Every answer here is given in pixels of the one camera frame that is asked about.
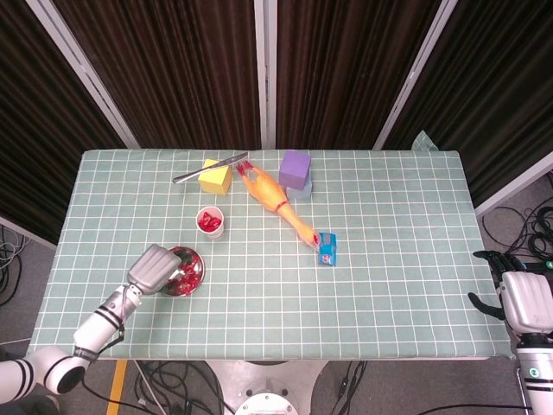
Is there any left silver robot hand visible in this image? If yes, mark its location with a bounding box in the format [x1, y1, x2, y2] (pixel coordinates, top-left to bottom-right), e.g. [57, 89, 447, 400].
[126, 244, 191, 297]

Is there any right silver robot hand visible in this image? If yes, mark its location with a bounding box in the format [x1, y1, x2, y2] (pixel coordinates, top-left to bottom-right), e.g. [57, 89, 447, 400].
[467, 249, 553, 335]

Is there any red candy heap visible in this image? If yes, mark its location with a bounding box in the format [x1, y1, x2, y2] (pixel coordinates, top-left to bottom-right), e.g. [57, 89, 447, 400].
[166, 254, 203, 295]

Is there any red object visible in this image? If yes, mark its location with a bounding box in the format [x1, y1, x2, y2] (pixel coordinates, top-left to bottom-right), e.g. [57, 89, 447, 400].
[198, 211, 222, 231]

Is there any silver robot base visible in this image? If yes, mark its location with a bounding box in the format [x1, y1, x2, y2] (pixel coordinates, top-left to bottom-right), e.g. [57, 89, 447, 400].
[207, 359, 329, 415]

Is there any metal bowl of red candies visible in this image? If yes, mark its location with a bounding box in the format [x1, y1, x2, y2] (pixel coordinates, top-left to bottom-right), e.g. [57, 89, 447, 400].
[162, 246, 206, 297]

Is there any white paper cup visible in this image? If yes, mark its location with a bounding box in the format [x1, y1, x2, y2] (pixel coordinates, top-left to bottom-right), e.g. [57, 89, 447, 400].
[195, 206, 226, 240]

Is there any black device with green sticker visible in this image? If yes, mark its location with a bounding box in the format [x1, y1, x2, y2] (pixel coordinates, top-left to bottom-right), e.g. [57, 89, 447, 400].
[522, 258, 553, 276]

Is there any silver table knife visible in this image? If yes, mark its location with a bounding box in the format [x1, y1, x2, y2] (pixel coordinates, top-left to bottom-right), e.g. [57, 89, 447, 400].
[172, 151, 250, 185]

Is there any yellow foam cube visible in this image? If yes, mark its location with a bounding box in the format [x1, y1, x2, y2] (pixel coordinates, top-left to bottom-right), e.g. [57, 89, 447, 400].
[198, 158, 233, 198]

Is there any yellow floor tape strip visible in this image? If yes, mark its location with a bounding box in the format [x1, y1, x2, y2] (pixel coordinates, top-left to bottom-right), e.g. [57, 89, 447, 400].
[106, 360, 130, 415]

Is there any yellow rubber chicken toy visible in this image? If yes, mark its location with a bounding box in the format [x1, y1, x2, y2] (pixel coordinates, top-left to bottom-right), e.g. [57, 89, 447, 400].
[236, 160, 323, 248]

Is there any green checkered tablecloth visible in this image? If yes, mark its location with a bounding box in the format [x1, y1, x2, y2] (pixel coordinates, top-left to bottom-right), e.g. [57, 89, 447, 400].
[28, 129, 515, 361]

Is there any light blue foam cube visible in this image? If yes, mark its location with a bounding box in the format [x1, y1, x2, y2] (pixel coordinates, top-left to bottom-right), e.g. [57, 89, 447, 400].
[285, 179, 314, 203]

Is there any purple foam cube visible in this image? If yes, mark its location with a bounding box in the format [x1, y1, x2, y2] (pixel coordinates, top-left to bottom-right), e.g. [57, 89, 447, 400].
[278, 150, 313, 190]

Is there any dark brown partition panel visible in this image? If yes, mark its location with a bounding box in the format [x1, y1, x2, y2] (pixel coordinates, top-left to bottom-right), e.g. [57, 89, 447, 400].
[51, 0, 267, 150]
[373, 0, 553, 217]
[265, 0, 459, 150]
[0, 0, 142, 252]

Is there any blue printed card packet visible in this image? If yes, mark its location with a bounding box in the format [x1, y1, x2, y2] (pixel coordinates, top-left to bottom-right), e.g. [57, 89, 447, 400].
[317, 232, 339, 266]

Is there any black floor cable bundle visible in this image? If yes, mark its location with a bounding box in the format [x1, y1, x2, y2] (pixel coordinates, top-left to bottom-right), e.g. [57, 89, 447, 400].
[481, 196, 553, 260]
[0, 224, 29, 306]
[81, 361, 368, 415]

